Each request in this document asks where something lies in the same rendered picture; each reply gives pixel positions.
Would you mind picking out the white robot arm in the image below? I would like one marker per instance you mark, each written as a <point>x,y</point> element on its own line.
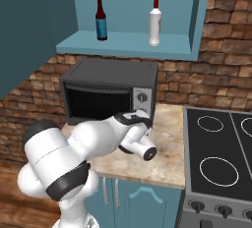
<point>52,153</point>

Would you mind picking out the teal cabinet door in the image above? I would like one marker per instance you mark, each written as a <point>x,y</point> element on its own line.
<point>205,15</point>
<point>23,25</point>

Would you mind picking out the black microwave oven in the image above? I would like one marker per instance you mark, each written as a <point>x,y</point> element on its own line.
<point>108,74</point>

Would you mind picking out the white bottle with red cap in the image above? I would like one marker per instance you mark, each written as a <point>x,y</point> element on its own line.
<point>155,25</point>

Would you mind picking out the brown bottle with blue label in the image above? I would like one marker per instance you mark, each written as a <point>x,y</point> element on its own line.
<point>101,22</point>

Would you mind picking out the black hob stove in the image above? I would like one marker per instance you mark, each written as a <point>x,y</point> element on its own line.
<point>213,146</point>

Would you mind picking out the teal arched cupboard door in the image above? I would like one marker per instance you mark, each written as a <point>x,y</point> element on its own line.
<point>147,209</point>

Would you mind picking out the teal base cupboard door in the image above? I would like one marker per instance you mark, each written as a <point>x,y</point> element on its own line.
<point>96,209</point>

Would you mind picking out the black stove knob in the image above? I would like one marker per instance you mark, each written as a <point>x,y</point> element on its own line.
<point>197,206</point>
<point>224,210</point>
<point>248,214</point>

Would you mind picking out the teal open wall cabinet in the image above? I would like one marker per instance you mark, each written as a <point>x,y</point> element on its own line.
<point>131,46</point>

